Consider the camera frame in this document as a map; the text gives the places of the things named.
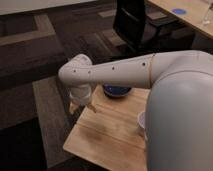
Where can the clear drinking glass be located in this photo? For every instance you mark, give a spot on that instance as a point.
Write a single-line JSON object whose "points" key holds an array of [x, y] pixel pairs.
{"points": [[209, 12]]}

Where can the black office chair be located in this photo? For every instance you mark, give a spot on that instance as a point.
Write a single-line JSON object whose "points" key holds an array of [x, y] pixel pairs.
{"points": [[137, 26]]}

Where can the blue ceramic bowl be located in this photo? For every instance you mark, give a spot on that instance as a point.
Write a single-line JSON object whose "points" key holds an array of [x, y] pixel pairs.
{"points": [[115, 91]]}

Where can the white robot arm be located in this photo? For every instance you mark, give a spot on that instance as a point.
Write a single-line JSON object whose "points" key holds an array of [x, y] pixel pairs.
{"points": [[179, 108]]}

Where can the white paper cup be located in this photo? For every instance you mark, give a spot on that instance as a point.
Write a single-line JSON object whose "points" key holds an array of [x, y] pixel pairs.
{"points": [[141, 124]]}

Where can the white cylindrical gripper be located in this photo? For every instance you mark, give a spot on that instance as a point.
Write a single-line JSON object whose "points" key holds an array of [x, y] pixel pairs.
{"points": [[81, 95]]}

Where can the blue round coaster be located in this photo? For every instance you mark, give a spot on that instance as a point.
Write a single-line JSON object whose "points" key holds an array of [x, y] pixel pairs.
{"points": [[179, 11]]}

